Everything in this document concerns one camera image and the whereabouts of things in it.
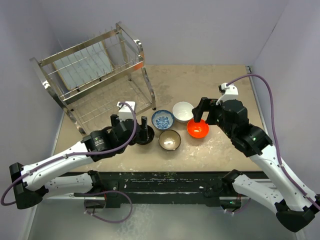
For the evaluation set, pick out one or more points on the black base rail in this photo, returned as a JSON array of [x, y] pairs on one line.
[[111, 189]]

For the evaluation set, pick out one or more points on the olive beige bowl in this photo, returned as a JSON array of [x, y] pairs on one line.
[[143, 136]]

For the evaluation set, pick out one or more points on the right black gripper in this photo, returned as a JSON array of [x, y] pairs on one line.
[[206, 104]]

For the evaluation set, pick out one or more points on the aluminium extrusion rail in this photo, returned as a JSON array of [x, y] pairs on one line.
[[63, 189]]

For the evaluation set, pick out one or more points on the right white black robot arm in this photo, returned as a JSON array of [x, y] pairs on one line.
[[294, 204]]

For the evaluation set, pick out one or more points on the blue floral ceramic bowl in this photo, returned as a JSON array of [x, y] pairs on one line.
[[162, 119]]

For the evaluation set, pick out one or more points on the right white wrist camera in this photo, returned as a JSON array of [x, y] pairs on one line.
[[228, 92]]

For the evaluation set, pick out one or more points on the steel wire dish rack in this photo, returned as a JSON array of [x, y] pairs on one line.
[[89, 106]]

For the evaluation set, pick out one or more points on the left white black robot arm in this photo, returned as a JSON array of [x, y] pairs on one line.
[[35, 182]]

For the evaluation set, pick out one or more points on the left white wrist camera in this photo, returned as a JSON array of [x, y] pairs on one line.
[[124, 112]]

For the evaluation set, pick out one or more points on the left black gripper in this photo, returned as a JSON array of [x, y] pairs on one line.
[[115, 120]]

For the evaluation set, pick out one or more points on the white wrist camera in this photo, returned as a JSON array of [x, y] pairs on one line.
[[228, 92], [124, 112]]

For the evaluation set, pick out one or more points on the brown rimmed beige bowl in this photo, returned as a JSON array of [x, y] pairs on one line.
[[169, 140]]

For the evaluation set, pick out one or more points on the white framed board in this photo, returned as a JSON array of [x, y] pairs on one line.
[[84, 66]]

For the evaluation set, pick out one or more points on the white bowl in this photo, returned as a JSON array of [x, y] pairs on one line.
[[182, 111]]

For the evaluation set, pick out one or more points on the orange plastic bowl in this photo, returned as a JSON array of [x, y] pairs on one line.
[[198, 130]]

